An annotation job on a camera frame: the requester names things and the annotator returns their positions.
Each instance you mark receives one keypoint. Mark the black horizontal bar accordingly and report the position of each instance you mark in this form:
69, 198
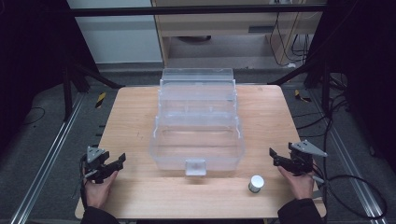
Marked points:
196, 11

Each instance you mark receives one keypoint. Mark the small white round container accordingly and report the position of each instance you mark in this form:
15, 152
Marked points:
256, 183

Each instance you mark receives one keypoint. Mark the black metal stand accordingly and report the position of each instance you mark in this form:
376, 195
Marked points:
79, 77
314, 81

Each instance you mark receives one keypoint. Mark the clear plastic storage box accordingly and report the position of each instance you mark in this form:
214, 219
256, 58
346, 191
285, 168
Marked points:
197, 123

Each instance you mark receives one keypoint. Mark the wooden desk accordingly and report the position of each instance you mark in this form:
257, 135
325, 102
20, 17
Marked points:
199, 28

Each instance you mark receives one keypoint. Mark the yellow black striped tape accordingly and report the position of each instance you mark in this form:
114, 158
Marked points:
100, 100
301, 96

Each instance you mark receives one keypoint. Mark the person's right hand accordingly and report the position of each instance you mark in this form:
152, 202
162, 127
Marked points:
298, 184

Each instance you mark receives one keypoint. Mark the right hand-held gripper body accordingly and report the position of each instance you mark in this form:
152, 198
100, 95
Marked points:
301, 157

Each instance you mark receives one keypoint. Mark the person's left hand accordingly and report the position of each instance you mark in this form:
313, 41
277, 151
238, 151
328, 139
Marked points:
99, 190

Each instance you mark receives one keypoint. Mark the white cabinet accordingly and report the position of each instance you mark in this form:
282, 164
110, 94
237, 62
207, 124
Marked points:
116, 35

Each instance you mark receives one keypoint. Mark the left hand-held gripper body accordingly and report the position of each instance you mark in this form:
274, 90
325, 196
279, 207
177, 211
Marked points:
95, 161

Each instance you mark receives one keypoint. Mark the aluminium rail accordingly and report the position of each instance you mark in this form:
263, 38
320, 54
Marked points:
353, 168
46, 158

